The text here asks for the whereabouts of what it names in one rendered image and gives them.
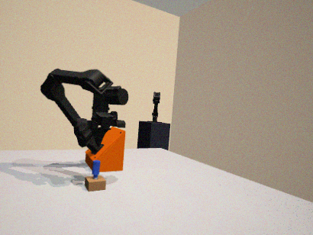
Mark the blue cylinder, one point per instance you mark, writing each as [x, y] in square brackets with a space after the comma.
[96, 167]

